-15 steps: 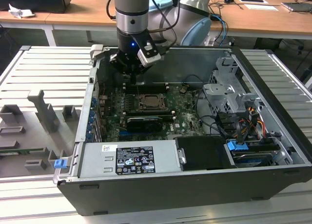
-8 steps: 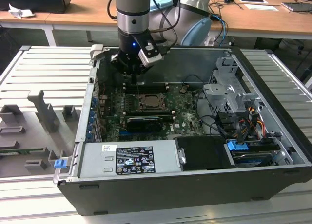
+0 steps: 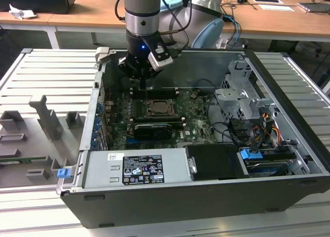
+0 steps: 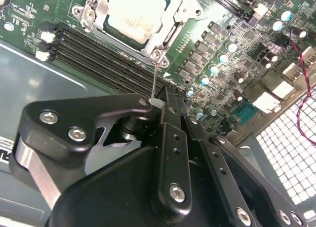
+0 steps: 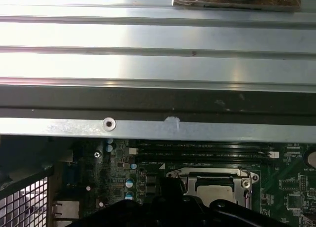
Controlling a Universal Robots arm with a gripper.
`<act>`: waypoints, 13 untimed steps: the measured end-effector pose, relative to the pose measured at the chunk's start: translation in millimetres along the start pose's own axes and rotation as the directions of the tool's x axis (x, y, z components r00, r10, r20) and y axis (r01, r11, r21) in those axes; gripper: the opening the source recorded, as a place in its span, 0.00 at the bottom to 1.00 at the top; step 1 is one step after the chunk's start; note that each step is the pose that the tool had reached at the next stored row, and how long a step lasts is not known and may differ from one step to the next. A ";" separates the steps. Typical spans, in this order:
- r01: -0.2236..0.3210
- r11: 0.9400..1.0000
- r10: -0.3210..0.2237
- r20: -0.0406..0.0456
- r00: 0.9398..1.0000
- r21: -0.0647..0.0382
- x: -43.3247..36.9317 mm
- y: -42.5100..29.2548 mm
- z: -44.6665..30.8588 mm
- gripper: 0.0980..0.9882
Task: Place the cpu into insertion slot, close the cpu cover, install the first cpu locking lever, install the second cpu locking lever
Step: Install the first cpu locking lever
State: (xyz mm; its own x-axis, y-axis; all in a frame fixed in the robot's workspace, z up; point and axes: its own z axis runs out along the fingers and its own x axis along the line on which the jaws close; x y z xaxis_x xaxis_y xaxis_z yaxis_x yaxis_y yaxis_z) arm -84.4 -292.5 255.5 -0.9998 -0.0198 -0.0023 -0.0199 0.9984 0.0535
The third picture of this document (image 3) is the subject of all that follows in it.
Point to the green motherboard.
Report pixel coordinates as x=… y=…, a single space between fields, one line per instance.
x=198 y=126

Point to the blue disk carrier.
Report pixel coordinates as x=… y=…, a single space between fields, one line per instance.
x=250 y=154

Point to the grey metal drive cage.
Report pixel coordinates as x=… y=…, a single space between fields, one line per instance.
x=232 y=98

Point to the grey parts rack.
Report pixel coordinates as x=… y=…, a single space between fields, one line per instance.
x=33 y=134

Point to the CPU socket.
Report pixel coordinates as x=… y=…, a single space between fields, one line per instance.
x=147 y=113

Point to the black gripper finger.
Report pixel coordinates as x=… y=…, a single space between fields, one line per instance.
x=143 y=84

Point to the wooden office desk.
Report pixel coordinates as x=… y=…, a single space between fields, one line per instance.
x=90 y=13
x=25 y=20

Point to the green RAM stick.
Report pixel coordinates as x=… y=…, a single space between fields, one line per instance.
x=20 y=159

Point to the blue case latch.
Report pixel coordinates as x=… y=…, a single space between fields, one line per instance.
x=63 y=173

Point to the crumpled white paper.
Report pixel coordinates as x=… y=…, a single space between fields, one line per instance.
x=19 y=13

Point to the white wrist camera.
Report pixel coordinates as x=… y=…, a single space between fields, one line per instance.
x=159 y=60

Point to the silver CPU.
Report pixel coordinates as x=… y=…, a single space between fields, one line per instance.
x=160 y=107

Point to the grey laptop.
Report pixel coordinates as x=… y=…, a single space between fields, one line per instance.
x=314 y=7

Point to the hard disk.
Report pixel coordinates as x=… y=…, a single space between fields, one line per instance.
x=265 y=167

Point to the white paper sheet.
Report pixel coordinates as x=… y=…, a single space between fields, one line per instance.
x=277 y=7

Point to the black monitor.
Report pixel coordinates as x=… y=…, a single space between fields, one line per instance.
x=38 y=0

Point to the grey plastic case latch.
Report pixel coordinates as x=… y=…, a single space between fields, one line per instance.
x=103 y=54

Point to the black computer mouse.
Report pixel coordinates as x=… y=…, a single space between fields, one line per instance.
x=241 y=0

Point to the black PC case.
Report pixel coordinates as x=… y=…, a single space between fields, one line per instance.
x=180 y=203

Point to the grey power supply unit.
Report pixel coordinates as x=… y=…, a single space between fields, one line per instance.
x=103 y=170

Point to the black graphics card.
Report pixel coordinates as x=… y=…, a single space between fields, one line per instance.
x=152 y=131

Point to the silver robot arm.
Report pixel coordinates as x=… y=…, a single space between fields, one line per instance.
x=141 y=15

